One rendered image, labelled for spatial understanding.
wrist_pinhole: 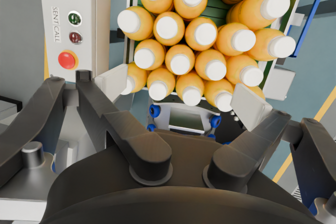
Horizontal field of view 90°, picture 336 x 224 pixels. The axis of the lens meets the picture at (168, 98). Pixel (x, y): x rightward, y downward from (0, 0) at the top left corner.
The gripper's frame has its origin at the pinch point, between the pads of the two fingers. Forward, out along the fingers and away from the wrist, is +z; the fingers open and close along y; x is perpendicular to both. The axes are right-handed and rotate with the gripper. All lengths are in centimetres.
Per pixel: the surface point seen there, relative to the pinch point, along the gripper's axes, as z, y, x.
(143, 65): 15.6, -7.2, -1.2
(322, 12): 39, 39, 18
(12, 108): 113, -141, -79
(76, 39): 16.2, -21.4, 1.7
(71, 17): 16.1, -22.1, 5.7
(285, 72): 41, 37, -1
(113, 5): 127, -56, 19
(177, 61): 15.7, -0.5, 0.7
